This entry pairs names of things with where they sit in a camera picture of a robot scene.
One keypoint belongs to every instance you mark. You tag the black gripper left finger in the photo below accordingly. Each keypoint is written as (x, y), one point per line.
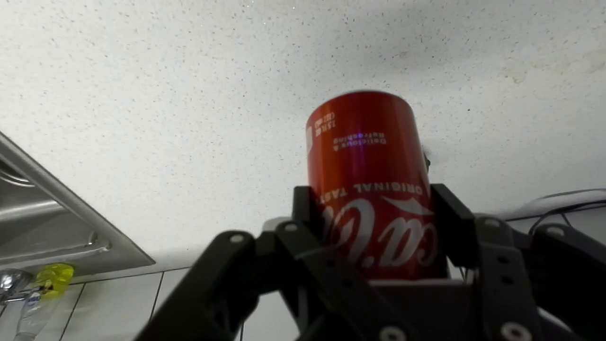
(327, 295)

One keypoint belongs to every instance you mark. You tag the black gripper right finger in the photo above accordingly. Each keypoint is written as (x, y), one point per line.
(546, 284)

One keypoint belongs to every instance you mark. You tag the red soda can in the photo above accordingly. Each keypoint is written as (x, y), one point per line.
(368, 172)

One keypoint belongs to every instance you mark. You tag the yellow dish soap bottle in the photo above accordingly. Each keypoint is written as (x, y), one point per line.
(54, 278)

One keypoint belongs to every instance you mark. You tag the stainless steel sink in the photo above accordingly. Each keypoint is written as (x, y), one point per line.
(44, 221)

